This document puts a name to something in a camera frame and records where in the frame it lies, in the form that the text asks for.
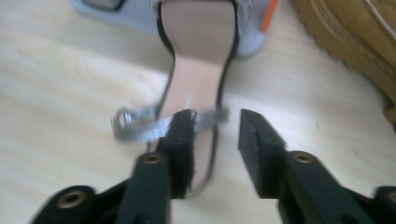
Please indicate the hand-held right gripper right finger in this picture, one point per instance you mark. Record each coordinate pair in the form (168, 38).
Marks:
(264, 155)

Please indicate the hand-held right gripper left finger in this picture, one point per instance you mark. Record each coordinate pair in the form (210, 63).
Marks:
(179, 155)

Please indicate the tan suede boot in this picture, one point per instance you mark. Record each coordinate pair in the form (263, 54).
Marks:
(358, 40)

